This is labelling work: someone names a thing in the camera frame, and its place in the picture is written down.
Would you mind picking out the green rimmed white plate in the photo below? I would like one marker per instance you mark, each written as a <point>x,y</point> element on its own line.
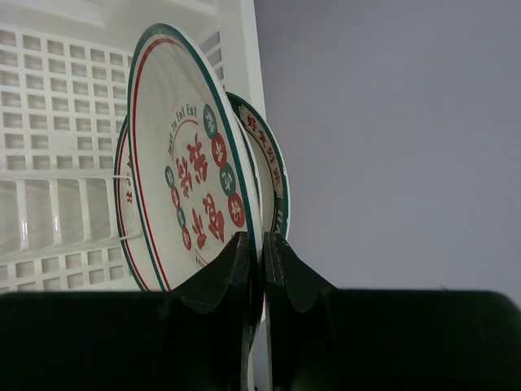
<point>270,167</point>

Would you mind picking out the white plastic dish rack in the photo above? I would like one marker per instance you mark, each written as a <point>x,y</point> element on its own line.
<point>65,69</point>

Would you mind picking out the white plate orange sunburst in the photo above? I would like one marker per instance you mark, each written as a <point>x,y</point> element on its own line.
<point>128,226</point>

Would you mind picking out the white plate red characters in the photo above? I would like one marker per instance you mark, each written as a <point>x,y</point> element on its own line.
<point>193,183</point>

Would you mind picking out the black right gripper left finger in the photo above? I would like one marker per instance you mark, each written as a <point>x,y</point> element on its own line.
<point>195,337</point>

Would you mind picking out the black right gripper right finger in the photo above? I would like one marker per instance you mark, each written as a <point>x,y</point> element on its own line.
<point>321,337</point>

